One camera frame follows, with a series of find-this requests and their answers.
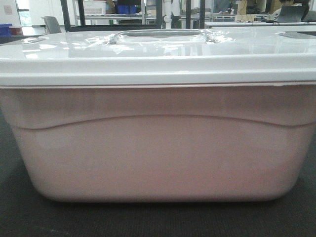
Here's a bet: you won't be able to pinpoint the white plastic storage bin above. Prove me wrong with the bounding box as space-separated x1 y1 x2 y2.
0 84 316 202

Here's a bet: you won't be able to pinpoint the white bin lid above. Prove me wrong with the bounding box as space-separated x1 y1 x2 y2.
0 25 316 88

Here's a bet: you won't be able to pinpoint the blue bins on far shelf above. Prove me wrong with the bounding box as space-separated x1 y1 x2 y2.
117 5 136 14

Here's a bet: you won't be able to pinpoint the white crate on shelf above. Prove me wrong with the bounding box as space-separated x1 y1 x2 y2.
83 0 106 15

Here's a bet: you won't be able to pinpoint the small blue bin left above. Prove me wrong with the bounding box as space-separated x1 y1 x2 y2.
0 23 12 37

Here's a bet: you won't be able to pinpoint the white pipe stand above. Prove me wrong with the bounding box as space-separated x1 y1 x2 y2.
163 0 172 29

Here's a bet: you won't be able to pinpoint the grey office chair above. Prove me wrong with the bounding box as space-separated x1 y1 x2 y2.
42 16 62 35

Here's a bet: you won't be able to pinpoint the grey laptop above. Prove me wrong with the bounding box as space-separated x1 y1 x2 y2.
276 5 306 23

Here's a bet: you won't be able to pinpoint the grey lid handle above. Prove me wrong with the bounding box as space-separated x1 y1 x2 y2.
108 29 213 44

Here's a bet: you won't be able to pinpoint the black metal frame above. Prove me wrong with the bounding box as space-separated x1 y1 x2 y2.
61 0 206 32

